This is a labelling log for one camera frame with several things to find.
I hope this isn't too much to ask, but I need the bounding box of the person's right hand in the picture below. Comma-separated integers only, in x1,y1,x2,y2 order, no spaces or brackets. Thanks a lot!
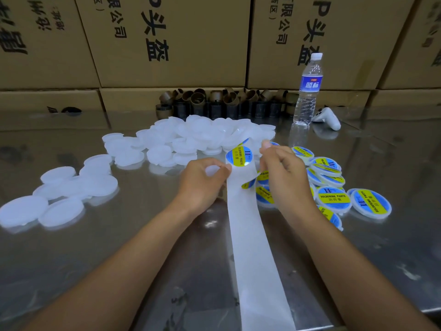
258,141,318,221

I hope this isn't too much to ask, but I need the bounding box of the person's left hand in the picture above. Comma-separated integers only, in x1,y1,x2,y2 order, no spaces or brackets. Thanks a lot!
172,157,232,218

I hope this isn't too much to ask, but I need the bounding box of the pile of white plastic lids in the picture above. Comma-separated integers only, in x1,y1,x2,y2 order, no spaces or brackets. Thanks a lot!
0,115,277,232

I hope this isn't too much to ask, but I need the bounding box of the sticker roll with backing strip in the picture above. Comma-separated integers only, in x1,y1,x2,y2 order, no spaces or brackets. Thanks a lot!
226,144,297,331

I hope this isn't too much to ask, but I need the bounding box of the person's right forearm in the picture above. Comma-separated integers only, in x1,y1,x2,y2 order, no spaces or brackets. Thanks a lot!
293,203,438,331

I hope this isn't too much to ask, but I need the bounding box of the person's left forearm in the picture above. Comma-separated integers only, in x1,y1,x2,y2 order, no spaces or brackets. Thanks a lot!
24,203,197,331

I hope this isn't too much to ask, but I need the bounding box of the white handheld controller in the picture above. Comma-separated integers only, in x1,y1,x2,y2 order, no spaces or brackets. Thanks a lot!
312,107,342,131

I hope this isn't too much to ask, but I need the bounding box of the row of dark cardboard tubes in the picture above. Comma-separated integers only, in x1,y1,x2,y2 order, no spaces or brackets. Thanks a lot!
156,88,297,121

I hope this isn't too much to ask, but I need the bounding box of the clear plastic water bottle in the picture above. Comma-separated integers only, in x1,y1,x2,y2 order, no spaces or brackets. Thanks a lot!
293,53,325,128

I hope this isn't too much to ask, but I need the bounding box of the stack of brown cardboard boxes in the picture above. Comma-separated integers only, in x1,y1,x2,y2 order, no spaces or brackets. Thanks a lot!
0,0,441,113

